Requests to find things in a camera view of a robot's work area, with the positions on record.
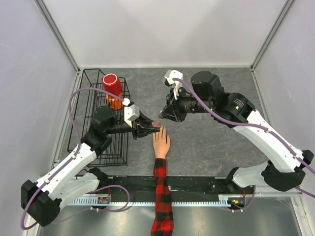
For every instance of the red cup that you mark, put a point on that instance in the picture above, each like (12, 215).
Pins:
(112, 84)

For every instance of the black wire rack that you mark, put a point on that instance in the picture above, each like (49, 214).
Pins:
(97, 124)

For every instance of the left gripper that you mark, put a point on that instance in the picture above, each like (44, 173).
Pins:
(138, 129)

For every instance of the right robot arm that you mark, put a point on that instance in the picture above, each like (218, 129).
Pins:
(204, 94)

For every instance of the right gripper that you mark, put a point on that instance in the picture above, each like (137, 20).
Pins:
(168, 112)

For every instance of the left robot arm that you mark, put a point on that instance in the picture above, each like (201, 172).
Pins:
(45, 198)

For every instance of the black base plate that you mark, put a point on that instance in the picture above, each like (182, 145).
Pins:
(143, 189)

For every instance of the mannequin hand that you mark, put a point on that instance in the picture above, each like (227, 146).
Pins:
(161, 143)

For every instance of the glitter nail polish bottle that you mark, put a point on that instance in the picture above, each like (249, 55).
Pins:
(156, 124)

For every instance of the orange mug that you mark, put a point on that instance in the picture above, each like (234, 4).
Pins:
(114, 103)

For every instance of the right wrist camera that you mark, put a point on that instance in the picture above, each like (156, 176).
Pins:
(173, 79)

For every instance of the red plaid sleeve forearm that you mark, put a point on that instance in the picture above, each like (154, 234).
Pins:
(163, 224)

